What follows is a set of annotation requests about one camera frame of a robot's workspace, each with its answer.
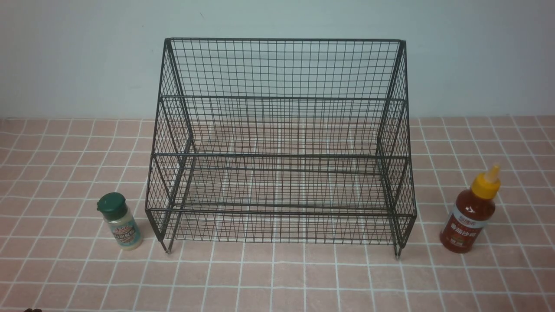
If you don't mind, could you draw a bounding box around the black wire mesh rack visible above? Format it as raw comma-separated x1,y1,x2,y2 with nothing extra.
145,37,418,257

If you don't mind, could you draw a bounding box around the red sauce bottle yellow cap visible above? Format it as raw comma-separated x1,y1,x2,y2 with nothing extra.
439,164,501,254

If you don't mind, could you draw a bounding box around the green cap seasoning bottle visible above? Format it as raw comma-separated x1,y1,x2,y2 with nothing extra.
97,192,143,251

